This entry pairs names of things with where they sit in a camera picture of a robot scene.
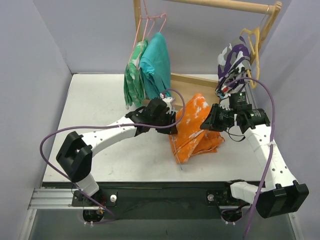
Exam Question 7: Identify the orange tie-dye trousers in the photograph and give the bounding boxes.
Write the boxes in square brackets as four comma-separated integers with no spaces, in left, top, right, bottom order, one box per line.
[169,93,225,164]

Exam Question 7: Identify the blue wire hanger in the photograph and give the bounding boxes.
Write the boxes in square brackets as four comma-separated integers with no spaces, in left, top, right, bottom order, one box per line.
[171,120,183,171]

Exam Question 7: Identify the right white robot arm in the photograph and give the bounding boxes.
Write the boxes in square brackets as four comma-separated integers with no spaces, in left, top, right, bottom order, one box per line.
[200,92,309,219]

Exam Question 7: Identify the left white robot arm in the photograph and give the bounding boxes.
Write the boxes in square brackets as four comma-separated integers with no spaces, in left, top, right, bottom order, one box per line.
[56,97,178,206]

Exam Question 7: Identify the green patterned trousers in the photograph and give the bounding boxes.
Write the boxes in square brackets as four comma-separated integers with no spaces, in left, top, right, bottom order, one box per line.
[123,39,149,110]

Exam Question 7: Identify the teal trousers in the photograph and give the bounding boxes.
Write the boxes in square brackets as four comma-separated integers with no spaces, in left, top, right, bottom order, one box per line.
[139,32,171,100]

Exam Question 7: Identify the purple camouflage trousers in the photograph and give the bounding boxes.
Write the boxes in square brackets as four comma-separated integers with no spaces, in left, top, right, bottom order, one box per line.
[215,36,251,94]

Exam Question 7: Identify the yellow plastic hanger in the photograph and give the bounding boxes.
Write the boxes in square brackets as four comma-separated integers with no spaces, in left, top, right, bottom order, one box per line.
[240,27,260,81]

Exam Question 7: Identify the wooden clothes rack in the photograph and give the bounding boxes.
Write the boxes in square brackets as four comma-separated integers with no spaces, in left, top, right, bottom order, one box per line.
[133,0,282,104]

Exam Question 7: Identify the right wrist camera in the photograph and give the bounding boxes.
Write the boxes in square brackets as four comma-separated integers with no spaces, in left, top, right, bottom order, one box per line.
[216,86,230,110]

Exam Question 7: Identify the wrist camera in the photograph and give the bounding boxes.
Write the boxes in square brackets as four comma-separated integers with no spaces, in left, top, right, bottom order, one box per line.
[216,86,230,110]
[159,93,176,113]

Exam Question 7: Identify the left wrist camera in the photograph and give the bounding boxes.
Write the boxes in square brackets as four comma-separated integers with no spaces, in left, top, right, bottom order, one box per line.
[159,93,176,113]

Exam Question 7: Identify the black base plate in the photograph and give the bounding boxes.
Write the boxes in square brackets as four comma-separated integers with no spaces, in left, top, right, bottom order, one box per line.
[71,181,249,222]

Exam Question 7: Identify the pink wire hanger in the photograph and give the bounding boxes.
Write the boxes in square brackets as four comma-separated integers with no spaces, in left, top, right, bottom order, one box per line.
[128,12,158,62]
[146,13,167,39]

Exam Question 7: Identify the aluminium mounting rail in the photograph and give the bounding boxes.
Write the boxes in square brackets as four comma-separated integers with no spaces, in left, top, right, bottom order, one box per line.
[26,184,298,211]

